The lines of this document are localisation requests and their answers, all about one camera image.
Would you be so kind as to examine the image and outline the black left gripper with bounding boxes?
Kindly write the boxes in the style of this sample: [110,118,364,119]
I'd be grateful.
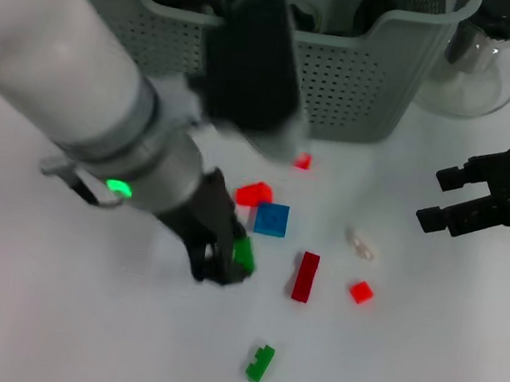
[148,161,266,291]

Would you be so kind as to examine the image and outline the dark red long brick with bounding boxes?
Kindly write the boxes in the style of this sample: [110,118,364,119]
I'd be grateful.
[290,249,322,304]

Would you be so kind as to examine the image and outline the green notched building brick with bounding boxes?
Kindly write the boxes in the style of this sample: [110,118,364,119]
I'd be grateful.
[243,342,276,382]

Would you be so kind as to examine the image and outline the green rectangular building brick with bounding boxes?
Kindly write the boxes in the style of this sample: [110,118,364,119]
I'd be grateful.
[228,234,259,274]

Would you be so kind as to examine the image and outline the glass teapot black lid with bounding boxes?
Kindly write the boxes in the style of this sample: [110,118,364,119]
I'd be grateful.
[413,0,510,125]

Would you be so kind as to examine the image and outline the small red building brick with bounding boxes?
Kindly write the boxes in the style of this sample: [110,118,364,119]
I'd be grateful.
[293,151,314,172]
[347,277,377,308]

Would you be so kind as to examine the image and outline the blue square building brick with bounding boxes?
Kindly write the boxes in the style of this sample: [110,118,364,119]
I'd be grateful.
[252,200,291,239]

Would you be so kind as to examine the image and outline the grey perforated storage basket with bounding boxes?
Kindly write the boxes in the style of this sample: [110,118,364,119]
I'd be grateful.
[51,0,484,161]

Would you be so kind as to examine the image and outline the red sloped building brick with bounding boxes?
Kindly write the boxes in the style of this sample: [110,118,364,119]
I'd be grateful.
[233,177,276,212]

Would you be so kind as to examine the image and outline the left wrist camera housing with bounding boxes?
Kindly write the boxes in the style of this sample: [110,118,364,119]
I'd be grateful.
[164,0,331,168]

